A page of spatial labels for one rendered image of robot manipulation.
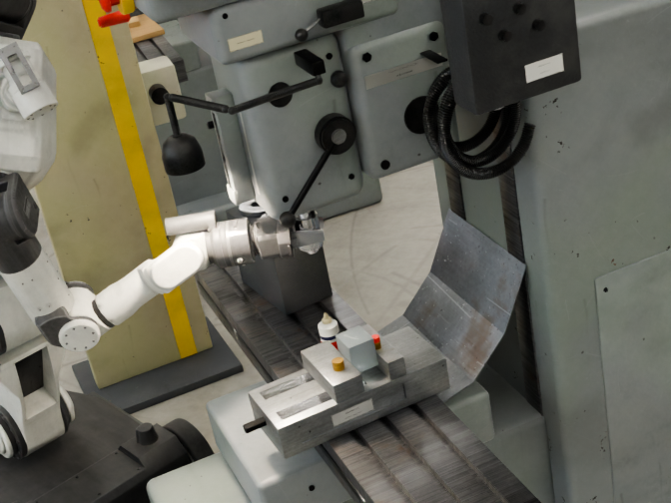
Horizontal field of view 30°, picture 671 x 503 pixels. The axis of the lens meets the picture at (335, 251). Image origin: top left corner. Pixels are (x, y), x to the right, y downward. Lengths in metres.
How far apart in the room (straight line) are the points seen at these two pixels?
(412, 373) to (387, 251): 2.56
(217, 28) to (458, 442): 0.84
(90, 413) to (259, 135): 1.29
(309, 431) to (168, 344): 2.13
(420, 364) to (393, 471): 0.24
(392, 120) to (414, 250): 2.64
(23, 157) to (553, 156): 0.95
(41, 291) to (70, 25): 1.68
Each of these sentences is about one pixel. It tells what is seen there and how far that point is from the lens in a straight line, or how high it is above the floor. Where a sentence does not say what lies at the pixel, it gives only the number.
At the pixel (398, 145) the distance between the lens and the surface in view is 2.26.
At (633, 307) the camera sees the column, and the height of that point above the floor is 0.95.
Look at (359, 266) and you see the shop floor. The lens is 4.80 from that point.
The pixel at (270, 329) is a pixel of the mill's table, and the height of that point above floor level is 0.91.
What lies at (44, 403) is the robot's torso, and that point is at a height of 0.75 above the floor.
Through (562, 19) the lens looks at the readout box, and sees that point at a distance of 2.05.
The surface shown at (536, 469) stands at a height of 0.61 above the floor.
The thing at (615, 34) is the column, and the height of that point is 1.52.
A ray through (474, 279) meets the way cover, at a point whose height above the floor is 1.00.
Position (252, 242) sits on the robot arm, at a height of 1.24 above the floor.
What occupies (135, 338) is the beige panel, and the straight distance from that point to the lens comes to 4.34.
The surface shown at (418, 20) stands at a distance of 2.22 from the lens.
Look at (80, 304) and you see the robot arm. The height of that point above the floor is 1.18.
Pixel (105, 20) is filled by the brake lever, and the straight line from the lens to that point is 2.24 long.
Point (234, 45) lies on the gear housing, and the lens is 2.08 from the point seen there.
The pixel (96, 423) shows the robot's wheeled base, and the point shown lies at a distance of 3.22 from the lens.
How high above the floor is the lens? 2.29
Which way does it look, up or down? 28 degrees down
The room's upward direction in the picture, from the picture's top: 11 degrees counter-clockwise
